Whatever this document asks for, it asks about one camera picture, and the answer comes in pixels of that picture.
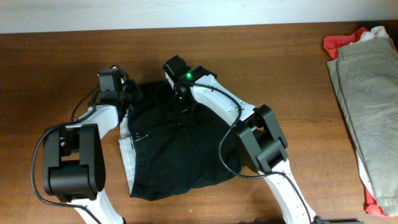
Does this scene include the red garment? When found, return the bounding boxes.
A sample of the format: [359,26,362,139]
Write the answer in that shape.
[323,27,386,217]

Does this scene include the white garment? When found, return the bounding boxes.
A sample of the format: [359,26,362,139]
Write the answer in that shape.
[356,26,389,197]

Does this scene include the black shorts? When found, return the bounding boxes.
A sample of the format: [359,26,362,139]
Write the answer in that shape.
[119,81,243,201]

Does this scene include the khaki grey shorts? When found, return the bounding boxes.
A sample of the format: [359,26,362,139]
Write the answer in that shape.
[327,38,397,217]

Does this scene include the left black cable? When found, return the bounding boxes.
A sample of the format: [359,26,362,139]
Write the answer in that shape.
[30,85,103,224]

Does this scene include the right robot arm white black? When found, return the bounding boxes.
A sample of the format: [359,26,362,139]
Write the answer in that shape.
[163,55,320,223]

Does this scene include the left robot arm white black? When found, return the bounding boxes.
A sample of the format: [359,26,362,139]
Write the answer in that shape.
[38,65,141,223]

